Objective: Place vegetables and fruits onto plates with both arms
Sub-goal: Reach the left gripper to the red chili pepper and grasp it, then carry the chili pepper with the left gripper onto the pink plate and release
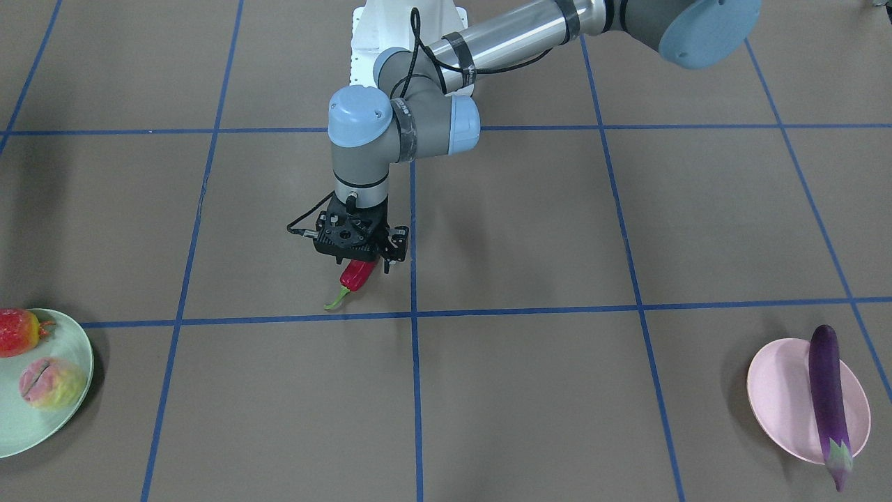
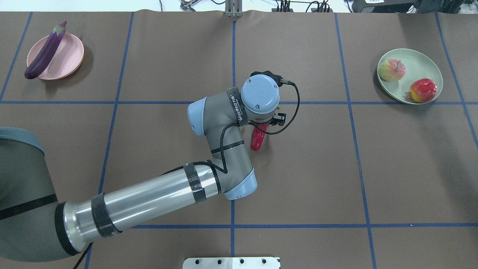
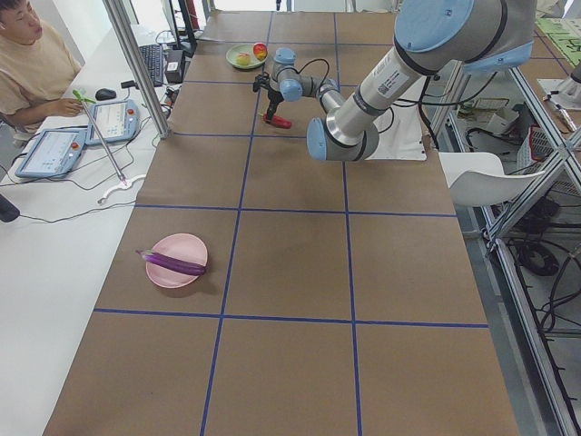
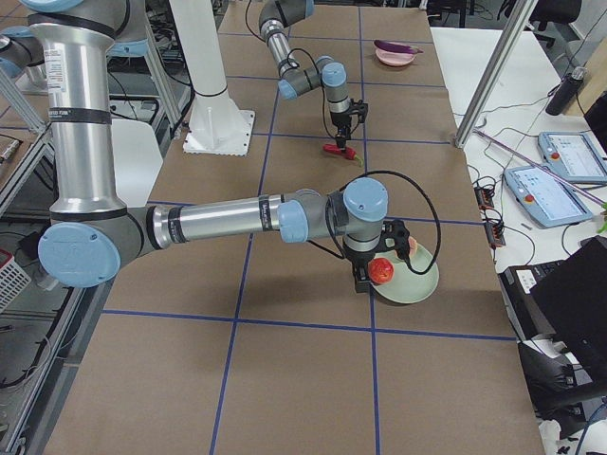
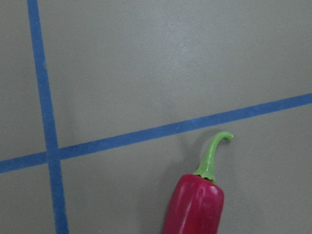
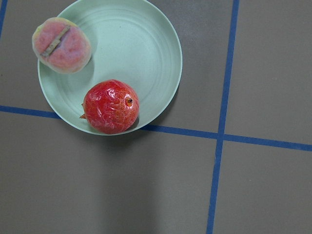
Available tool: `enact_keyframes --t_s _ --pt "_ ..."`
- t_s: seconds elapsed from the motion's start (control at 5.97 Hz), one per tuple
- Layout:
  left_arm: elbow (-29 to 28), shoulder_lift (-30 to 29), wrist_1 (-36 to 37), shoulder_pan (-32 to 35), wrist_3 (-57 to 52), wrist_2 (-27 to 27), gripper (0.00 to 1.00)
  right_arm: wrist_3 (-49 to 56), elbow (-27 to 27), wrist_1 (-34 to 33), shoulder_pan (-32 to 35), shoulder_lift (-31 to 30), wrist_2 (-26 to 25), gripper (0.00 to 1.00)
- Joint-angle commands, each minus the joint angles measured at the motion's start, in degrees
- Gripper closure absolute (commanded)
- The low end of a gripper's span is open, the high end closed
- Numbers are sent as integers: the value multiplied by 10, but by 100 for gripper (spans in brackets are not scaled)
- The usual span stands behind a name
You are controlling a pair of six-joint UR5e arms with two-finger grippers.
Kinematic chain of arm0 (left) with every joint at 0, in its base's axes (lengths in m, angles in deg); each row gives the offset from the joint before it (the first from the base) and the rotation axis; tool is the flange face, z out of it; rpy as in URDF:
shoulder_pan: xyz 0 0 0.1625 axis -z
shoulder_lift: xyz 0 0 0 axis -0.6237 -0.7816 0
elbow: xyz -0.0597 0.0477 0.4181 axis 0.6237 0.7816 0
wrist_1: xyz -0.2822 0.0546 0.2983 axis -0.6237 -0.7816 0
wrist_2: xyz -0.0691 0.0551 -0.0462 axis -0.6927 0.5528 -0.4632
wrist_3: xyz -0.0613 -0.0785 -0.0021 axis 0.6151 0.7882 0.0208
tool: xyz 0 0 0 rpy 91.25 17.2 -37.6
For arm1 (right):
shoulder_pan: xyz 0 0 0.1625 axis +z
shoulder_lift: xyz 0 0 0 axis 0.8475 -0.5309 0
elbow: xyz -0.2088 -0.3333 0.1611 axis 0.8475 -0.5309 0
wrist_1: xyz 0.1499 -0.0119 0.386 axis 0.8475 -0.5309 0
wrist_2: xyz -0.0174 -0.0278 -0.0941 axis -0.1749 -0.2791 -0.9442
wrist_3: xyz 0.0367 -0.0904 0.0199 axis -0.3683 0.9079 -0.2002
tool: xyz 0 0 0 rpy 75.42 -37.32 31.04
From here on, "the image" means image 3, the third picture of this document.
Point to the black keyboard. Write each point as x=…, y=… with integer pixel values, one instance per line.
x=153, y=58

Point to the far teach pendant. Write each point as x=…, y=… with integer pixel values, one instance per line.
x=117, y=120

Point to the pink yellow peach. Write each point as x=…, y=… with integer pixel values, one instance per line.
x=242, y=60

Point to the metal rod with green handle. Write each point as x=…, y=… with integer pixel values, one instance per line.
x=84, y=102

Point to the aluminium frame post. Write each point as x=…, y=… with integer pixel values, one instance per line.
x=122, y=27

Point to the near teach pendant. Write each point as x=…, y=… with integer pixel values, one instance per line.
x=54, y=153

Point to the person in beige shirt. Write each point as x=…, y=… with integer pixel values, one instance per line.
x=37, y=67

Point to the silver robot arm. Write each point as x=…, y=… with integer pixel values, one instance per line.
x=563, y=97
x=485, y=36

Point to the pink plate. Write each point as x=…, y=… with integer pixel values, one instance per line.
x=183, y=246

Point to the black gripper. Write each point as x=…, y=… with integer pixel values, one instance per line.
x=273, y=94

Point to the red chili pepper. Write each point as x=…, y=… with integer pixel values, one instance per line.
x=277, y=121

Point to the purple eggplant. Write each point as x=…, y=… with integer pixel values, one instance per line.
x=172, y=264

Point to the green plate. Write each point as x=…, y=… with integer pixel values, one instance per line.
x=243, y=48

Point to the white chair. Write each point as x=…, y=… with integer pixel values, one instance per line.
x=478, y=179

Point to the red pomegranate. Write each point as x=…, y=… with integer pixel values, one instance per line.
x=260, y=51

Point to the teach pendant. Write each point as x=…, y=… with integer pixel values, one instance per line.
x=54, y=153
x=117, y=120

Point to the black computer mouse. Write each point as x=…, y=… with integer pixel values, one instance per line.
x=104, y=94

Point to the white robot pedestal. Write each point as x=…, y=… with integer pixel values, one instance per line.
x=401, y=130

